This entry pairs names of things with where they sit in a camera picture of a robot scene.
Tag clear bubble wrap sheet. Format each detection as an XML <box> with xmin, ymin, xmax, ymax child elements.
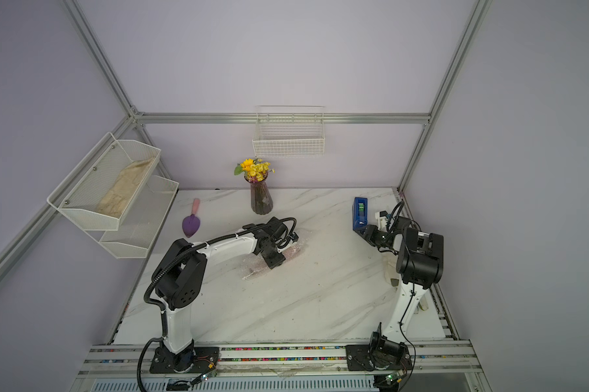
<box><xmin>242</xmin><ymin>243</ymin><xmax>305</xmax><ymax>280</ymax></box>

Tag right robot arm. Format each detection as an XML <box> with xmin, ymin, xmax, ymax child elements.
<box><xmin>354</xmin><ymin>225</ymin><xmax>445</xmax><ymax>343</ymax></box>

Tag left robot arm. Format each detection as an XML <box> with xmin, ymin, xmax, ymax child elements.
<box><xmin>144</xmin><ymin>217</ymin><xmax>299</xmax><ymax>355</ymax></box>

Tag blue tape dispenser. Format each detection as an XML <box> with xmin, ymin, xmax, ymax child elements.
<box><xmin>353</xmin><ymin>197</ymin><xmax>368</xmax><ymax>231</ymax></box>

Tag purple ribbed glass vase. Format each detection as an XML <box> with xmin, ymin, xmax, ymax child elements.
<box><xmin>250</xmin><ymin>180</ymin><xmax>273</xmax><ymax>215</ymax></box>

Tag yellow artificial flowers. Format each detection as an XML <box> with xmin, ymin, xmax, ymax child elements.
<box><xmin>233</xmin><ymin>158</ymin><xmax>274</xmax><ymax>183</ymax></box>

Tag lower white mesh shelf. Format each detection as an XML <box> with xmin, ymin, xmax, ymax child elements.
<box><xmin>86</xmin><ymin>175</ymin><xmax>179</xmax><ymax>259</ymax></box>

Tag white mesh shelf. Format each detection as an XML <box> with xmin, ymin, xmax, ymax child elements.
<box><xmin>46</xmin><ymin>133</ymin><xmax>161</xmax><ymax>231</ymax></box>
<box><xmin>86</xmin><ymin>175</ymin><xmax>179</xmax><ymax>259</ymax></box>

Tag beige cloth gloves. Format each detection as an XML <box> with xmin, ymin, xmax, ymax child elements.
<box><xmin>95</xmin><ymin>158</ymin><xmax>153</xmax><ymax>218</ymax></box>

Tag upper white mesh shelf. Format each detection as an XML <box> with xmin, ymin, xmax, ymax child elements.
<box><xmin>46</xmin><ymin>133</ymin><xmax>161</xmax><ymax>231</ymax></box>

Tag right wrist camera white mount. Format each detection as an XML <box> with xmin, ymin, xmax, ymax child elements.
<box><xmin>374</xmin><ymin>210</ymin><xmax>392</xmax><ymax>232</ymax></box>

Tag purple trowel pink handle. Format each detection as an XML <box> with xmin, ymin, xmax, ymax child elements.
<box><xmin>182</xmin><ymin>199</ymin><xmax>201</xmax><ymax>238</ymax></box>

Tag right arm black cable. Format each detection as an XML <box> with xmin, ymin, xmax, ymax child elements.
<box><xmin>382</xmin><ymin>198</ymin><xmax>423</xmax><ymax>392</ymax></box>

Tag white wire wall basket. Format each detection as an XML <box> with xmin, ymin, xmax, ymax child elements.
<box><xmin>252</xmin><ymin>106</ymin><xmax>326</xmax><ymax>158</ymax></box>

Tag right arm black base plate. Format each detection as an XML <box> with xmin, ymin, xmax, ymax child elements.
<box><xmin>345</xmin><ymin>342</ymin><xmax>414</xmax><ymax>372</ymax></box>

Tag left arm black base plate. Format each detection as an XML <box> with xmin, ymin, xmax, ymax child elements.
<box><xmin>149</xmin><ymin>346</ymin><xmax>220</xmax><ymax>374</ymax></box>

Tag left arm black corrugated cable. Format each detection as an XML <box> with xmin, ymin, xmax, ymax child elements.
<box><xmin>136</xmin><ymin>216</ymin><xmax>299</xmax><ymax>392</ymax></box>

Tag aluminium front rail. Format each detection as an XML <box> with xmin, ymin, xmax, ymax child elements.
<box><xmin>68</xmin><ymin>339</ymin><xmax>494</xmax><ymax>392</ymax></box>

